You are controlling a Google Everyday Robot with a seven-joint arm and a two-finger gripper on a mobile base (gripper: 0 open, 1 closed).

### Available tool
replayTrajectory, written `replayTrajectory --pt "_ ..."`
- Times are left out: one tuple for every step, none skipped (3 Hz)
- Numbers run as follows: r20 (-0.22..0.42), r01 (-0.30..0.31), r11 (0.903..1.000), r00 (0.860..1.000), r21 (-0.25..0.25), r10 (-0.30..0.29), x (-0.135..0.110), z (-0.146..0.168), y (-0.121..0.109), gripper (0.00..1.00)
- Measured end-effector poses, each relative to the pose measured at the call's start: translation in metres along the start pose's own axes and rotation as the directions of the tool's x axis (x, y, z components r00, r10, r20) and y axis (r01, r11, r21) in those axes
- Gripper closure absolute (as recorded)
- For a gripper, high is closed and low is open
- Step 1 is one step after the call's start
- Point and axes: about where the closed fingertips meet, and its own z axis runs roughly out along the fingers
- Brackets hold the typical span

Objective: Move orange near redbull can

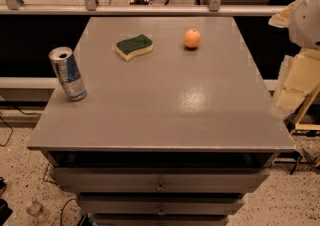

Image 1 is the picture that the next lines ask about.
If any black floor cable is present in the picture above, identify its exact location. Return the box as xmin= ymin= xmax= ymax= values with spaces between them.
xmin=0 ymin=104 xmax=43 ymax=148

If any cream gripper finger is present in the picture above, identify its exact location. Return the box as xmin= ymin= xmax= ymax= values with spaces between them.
xmin=272 ymin=49 xmax=320 ymax=117
xmin=268 ymin=3 xmax=294 ymax=28

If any grey drawer cabinet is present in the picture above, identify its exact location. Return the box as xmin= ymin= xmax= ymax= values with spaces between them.
xmin=28 ymin=17 xmax=294 ymax=226

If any orange fruit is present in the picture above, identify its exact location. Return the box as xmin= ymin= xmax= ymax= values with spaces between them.
xmin=183 ymin=29 xmax=201 ymax=49

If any silver blue redbull can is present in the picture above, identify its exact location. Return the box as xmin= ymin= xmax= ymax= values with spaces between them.
xmin=49 ymin=47 xmax=87 ymax=101

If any clear plastic bottle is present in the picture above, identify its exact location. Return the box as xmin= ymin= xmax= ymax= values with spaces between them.
xmin=26 ymin=200 xmax=46 ymax=222

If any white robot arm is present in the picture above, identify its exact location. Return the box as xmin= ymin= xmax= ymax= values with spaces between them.
xmin=268 ymin=0 xmax=320 ymax=119

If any green yellow sponge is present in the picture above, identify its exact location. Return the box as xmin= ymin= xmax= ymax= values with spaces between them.
xmin=116 ymin=34 xmax=153 ymax=61

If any wooden stand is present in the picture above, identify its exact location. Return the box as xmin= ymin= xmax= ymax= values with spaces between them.
xmin=290 ymin=84 xmax=320 ymax=134

